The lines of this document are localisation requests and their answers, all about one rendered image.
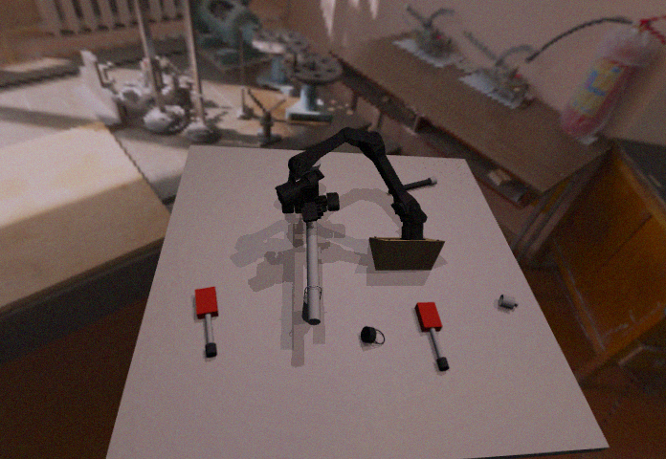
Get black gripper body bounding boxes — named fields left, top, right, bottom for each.
left=282, top=192, right=340, bottom=214

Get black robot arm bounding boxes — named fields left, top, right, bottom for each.
left=275, top=127, right=428, bottom=240

